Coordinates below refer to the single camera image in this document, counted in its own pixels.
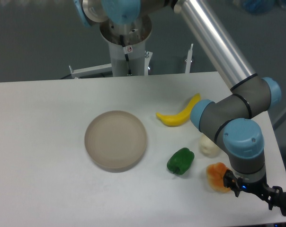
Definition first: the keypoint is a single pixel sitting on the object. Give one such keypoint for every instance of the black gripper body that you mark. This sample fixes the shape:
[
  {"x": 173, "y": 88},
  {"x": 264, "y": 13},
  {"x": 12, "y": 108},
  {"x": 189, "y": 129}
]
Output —
[{"x": 258, "y": 188}]

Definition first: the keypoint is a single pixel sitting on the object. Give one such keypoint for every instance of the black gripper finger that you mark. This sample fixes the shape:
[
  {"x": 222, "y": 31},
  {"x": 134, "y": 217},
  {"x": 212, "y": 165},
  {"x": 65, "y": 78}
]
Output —
[
  {"x": 231, "y": 182},
  {"x": 271, "y": 195}
]

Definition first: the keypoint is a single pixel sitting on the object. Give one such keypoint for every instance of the yellow toy banana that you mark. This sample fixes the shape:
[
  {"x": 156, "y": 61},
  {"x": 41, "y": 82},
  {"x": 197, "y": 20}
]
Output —
[{"x": 181, "y": 117}]

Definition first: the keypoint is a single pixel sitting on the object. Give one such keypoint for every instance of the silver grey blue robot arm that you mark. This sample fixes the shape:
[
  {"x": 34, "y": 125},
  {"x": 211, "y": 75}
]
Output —
[{"x": 228, "y": 123}]

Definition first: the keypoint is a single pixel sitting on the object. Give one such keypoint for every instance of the orange toy bread knot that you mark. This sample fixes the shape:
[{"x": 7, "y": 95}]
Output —
[{"x": 214, "y": 175}]

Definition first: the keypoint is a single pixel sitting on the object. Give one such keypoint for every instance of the white toy garlic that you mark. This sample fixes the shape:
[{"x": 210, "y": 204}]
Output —
[{"x": 207, "y": 147}]

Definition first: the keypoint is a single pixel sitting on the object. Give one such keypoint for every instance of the green toy bell pepper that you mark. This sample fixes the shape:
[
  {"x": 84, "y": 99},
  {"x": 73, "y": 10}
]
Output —
[{"x": 180, "y": 161}]

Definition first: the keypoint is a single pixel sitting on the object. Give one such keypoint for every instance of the grey metal leg right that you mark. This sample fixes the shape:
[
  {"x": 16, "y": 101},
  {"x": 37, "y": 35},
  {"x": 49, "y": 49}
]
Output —
[{"x": 280, "y": 119}]

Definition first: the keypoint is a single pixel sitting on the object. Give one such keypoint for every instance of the beige round plate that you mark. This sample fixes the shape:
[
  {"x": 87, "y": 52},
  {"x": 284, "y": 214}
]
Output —
[{"x": 116, "y": 141}]

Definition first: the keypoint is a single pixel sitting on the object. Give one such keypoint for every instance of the blue plastic bag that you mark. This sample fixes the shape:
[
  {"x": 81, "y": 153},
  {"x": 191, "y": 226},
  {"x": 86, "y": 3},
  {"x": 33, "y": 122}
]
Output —
[{"x": 258, "y": 7}]

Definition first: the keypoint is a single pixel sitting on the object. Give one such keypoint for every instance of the white metal bracket right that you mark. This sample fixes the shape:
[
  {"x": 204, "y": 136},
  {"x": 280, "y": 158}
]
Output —
[{"x": 189, "y": 59}]

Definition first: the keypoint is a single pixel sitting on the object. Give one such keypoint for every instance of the white metal bracket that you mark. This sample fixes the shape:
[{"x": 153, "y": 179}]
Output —
[
  {"x": 90, "y": 72},
  {"x": 189, "y": 59}
]

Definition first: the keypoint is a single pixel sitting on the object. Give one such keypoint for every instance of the white metal bracket left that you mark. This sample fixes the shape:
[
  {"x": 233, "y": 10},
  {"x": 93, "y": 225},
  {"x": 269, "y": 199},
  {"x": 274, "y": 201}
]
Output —
[{"x": 90, "y": 72}]

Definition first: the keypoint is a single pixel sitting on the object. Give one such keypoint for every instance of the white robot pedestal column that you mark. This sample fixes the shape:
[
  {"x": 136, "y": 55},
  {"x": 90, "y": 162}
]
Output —
[{"x": 126, "y": 45}]

